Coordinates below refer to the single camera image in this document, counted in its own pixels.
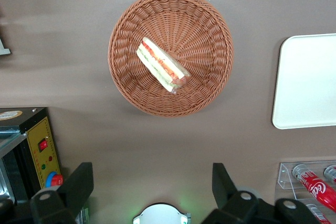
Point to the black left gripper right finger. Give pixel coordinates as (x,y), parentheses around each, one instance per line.
(225,190)

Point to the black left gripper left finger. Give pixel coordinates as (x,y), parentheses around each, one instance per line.
(76,184)

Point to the triangle sandwich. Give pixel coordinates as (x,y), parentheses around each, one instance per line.
(160,64)

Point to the cream rectangular tray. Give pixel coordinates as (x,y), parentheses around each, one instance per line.
(307,82)

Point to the round brown wicker basket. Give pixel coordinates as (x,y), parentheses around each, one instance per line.
(199,51)

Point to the black oven with yellow panel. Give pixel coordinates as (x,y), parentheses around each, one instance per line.
(39,140)

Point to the clear acrylic bottle rack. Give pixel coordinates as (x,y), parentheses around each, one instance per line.
(284,179)

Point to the red cola bottle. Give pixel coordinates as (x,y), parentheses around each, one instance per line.
(331,174)
(319,214)
(316,187)

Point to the grey metal snack rack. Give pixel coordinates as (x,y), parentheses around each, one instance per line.
(4,49)

